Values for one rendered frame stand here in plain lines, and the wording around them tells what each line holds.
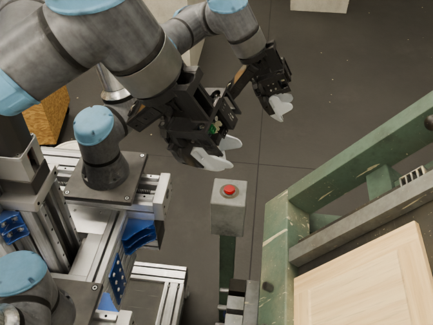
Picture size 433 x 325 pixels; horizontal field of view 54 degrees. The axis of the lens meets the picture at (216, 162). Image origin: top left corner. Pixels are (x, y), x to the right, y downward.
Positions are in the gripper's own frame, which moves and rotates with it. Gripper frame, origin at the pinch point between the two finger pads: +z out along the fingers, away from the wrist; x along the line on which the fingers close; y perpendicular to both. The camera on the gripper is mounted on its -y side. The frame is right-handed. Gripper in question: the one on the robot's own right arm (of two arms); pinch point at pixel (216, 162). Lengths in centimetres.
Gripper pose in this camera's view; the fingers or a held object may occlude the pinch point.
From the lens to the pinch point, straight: 66.4
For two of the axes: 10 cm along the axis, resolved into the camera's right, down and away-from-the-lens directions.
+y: 8.2, 1.1, -5.6
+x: 3.7, -8.5, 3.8
